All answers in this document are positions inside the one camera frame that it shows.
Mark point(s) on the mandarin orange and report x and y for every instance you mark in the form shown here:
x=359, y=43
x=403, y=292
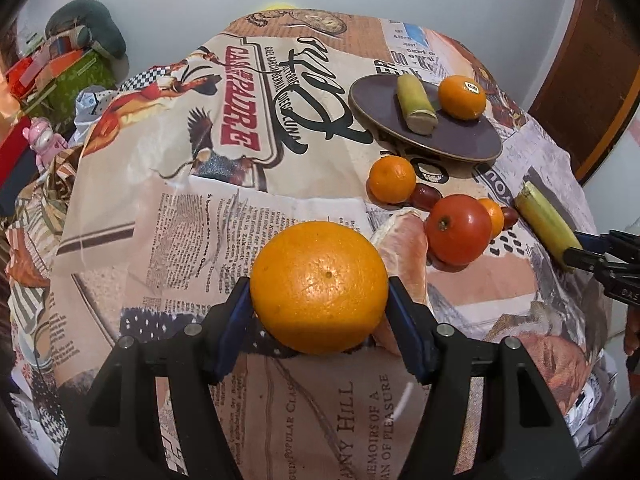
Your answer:
x=392, y=180

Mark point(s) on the pink toy figure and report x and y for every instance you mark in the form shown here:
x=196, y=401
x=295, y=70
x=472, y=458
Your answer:
x=44, y=140

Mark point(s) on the peeled pomelo segment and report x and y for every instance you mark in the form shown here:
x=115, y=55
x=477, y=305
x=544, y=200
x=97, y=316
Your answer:
x=406, y=250

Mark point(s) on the long sugarcane piece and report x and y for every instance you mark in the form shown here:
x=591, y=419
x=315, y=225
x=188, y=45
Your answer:
x=545, y=220

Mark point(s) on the brown wooden door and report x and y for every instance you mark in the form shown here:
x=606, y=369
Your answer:
x=580, y=85

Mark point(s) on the grey cushion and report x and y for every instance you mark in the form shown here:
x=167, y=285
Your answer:
x=90, y=22

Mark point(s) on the dark purple plate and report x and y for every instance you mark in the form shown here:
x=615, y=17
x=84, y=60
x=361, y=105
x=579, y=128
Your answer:
x=460, y=137

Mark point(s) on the green banana piece on plate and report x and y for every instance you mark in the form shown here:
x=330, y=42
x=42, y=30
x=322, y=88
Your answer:
x=416, y=102

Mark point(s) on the green box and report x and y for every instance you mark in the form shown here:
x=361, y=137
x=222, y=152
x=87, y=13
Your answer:
x=80, y=82

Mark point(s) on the red orange box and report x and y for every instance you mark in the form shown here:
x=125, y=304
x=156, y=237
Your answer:
x=37, y=67

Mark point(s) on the dark red date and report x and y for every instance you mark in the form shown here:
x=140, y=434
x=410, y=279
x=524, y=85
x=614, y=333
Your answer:
x=510, y=217
x=427, y=196

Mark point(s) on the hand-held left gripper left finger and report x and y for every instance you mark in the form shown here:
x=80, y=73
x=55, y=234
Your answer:
x=236, y=320

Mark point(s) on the small orange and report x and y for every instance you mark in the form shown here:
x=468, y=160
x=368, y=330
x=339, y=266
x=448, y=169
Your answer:
x=495, y=216

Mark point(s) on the orange with sticker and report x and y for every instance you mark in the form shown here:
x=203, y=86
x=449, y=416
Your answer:
x=461, y=99

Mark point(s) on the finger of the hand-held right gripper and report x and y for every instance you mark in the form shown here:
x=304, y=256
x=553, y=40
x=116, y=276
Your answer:
x=612, y=240
x=600, y=269

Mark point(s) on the large orange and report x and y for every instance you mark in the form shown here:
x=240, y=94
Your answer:
x=320, y=287

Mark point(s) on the red tomato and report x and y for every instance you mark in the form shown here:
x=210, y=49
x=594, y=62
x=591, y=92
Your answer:
x=460, y=232

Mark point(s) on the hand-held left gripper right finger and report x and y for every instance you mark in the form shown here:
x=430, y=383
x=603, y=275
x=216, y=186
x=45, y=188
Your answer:
x=406, y=325

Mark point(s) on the newspaper print tablecloth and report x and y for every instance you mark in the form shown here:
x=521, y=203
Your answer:
x=165, y=240

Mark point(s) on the white patterned cloth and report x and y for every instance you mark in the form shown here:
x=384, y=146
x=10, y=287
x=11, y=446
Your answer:
x=92, y=102

